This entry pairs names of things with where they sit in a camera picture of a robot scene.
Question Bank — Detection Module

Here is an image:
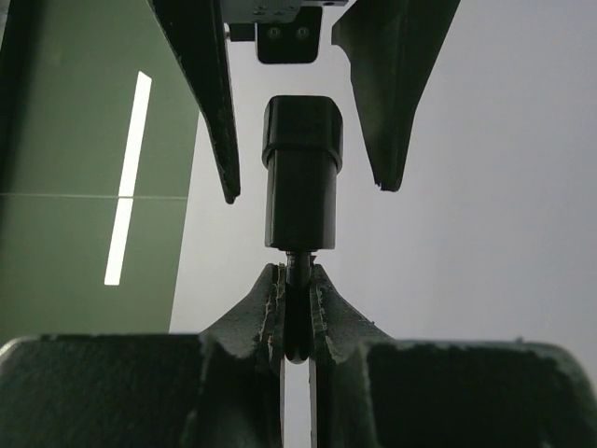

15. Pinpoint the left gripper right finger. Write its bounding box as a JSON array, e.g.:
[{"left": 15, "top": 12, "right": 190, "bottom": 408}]
[{"left": 310, "top": 266, "right": 596, "bottom": 447}]

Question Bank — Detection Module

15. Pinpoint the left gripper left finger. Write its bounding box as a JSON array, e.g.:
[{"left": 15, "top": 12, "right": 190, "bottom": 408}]
[{"left": 1, "top": 264, "right": 285, "bottom": 447}]

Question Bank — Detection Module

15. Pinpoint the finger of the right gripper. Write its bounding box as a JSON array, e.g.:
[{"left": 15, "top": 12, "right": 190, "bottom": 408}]
[
  {"left": 148, "top": 0, "right": 241, "bottom": 204},
  {"left": 331, "top": 0, "right": 459, "bottom": 192}
]

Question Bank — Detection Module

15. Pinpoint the black padlock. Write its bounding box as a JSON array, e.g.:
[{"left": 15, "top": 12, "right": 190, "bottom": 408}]
[{"left": 262, "top": 95, "right": 343, "bottom": 364}]

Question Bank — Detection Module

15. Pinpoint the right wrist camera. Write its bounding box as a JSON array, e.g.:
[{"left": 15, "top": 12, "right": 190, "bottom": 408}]
[{"left": 220, "top": 0, "right": 347, "bottom": 65}]

